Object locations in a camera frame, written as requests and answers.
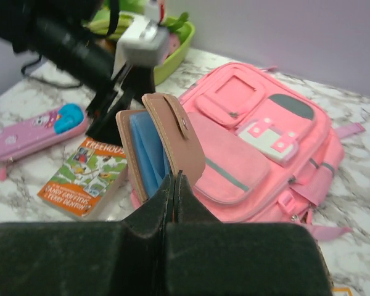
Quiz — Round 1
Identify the pink pencil case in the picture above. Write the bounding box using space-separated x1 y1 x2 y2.
0 103 88 181

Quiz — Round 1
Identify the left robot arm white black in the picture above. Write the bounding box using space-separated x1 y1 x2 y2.
0 1 169 146

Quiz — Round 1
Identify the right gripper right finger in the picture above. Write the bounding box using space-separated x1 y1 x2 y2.
165 174 332 295

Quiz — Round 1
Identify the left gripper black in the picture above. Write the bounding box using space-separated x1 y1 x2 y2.
27 15 155 146

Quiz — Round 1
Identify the purple toy vegetable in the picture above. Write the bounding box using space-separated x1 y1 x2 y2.
168 33 181 56

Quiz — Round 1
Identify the orange treehouse book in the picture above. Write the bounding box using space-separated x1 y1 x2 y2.
38 138 127 220

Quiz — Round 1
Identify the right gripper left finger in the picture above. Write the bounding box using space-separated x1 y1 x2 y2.
0 175 175 295

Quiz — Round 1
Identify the pink student backpack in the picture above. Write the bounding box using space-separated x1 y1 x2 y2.
129 61 366 243

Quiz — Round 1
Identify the brown leather wallet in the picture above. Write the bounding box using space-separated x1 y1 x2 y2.
116 92 205 205

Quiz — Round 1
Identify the orange yellow booklet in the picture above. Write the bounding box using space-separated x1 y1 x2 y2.
332 287 353 296

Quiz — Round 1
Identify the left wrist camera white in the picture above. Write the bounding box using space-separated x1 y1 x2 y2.
112 1 170 76

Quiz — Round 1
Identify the green plastic tray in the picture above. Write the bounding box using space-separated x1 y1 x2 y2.
87 1 195 85

